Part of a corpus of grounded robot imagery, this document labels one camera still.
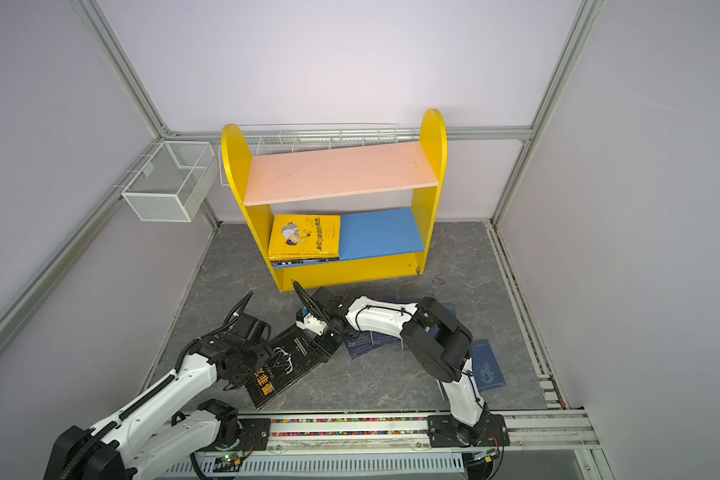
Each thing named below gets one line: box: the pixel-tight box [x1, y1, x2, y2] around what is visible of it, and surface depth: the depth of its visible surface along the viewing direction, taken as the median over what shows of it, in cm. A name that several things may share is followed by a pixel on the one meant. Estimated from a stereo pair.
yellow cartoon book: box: [268, 214, 341, 260], surface depth 92 cm
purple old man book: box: [270, 257, 340, 267], surface depth 91 cm
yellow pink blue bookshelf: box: [222, 108, 448, 292], surface depth 80 cm
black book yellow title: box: [244, 324, 330, 410], surface depth 85 cm
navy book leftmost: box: [344, 331, 374, 360], surface depth 88 cm
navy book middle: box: [352, 330, 401, 359], surface depth 88 cm
